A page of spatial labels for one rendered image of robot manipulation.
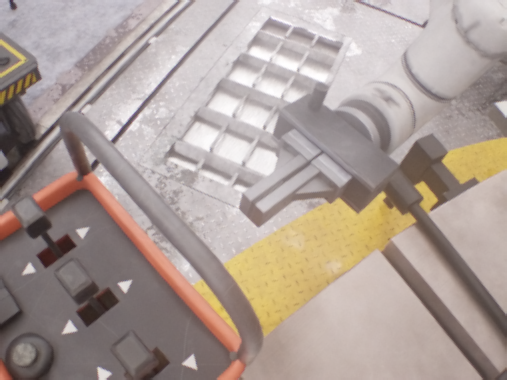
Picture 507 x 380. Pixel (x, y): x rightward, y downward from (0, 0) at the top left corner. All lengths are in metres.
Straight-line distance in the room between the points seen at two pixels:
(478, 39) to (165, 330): 0.40
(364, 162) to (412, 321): 0.53
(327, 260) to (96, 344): 0.98
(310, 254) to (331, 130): 0.81
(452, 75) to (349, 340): 0.53
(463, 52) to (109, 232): 0.39
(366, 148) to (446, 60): 0.14
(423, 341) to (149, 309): 0.68
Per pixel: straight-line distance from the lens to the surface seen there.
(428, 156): 1.11
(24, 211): 0.27
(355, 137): 0.44
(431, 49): 0.50
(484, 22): 0.47
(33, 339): 0.30
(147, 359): 0.22
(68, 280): 0.24
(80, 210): 0.33
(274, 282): 1.15
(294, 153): 0.41
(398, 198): 0.96
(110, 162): 0.22
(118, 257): 0.31
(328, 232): 1.25
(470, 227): 1.06
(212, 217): 1.22
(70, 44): 1.84
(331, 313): 0.83
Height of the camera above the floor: 1.07
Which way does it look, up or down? 58 degrees down
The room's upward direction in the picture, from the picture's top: 13 degrees clockwise
